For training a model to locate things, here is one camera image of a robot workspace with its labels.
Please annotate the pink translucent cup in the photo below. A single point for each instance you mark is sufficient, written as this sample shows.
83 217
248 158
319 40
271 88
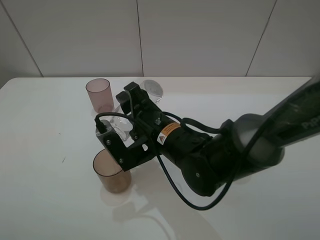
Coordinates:
100 95

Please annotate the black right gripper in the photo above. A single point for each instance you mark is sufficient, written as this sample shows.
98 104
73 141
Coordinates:
184 147

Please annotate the clear plastic water bottle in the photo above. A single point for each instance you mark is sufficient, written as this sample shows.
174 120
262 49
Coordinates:
127 124

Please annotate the brown translucent cup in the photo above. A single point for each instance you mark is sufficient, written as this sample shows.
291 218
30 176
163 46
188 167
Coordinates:
114 179

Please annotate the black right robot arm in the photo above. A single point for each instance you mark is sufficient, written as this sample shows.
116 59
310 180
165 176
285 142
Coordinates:
211 157

